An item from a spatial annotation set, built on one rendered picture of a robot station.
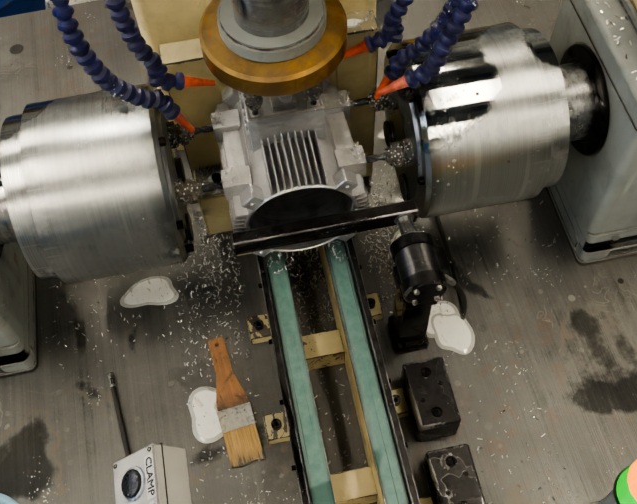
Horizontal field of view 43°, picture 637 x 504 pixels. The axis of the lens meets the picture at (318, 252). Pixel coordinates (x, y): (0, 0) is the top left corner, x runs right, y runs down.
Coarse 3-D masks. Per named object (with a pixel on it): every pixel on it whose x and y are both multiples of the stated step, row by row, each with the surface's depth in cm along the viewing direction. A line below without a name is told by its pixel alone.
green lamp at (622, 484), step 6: (624, 474) 88; (618, 480) 90; (624, 480) 87; (618, 486) 89; (624, 486) 87; (618, 492) 89; (624, 492) 87; (630, 492) 85; (618, 498) 89; (624, 498) 87; (630, 498) 86
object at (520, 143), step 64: (384, 64) 119; (448, 64) 104; (512, 64) 104; (576, 64) 113; (384, 128) 123; (448, 128) 102; (512, 128) 103; (576, 128) 113; (448, 192) 107; (512, 192) 110
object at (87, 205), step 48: (96, 96) 105; (0, 144) 101; (48, 144) 100; (96, 144) 100; (144, 144) 100; (0, 192) 105; (48, 192) 99; (96, 192) 99; (144, 192) 100; (192, 192) 106; (0, 240) 108; (48, 240) 101; (96, 240) 102; (144, 240) 103; (192, 240) 115
